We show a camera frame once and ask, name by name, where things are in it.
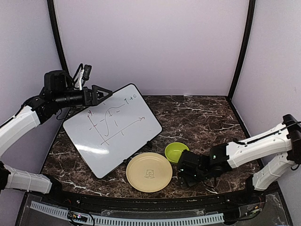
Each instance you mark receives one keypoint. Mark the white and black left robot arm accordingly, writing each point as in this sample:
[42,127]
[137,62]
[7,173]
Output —
[60,91]

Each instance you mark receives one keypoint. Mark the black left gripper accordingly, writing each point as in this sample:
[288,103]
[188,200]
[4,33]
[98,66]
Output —
[94,97]

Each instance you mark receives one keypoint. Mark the black corner post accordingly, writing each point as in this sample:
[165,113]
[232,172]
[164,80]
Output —
[56,34]
[243,49]

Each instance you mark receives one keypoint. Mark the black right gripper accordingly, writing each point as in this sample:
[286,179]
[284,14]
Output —
[189,180]

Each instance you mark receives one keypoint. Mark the left wrist camera with cables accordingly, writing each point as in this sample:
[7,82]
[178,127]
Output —
[82,75]

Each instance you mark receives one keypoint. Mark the black left corner post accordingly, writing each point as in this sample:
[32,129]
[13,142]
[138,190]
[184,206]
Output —
[56,34]

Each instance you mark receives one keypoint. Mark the beige round plate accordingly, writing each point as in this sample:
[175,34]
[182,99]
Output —
[149,172]

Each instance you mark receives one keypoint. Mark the green bowl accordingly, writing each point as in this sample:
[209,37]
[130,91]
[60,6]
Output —
[174,150]

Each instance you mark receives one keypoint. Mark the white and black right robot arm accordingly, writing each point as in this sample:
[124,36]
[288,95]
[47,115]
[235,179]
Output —
[282,141]

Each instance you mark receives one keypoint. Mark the black curved front rail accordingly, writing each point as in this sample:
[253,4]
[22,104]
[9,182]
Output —
[220,202]

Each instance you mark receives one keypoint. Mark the white slotted cable duct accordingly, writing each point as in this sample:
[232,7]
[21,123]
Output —
[126,218]

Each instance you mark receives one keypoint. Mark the white whiteboard with black frame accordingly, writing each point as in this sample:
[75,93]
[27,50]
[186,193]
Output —
[107,134]

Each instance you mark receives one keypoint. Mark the black right corner post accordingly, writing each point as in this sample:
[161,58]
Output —
[243,49]

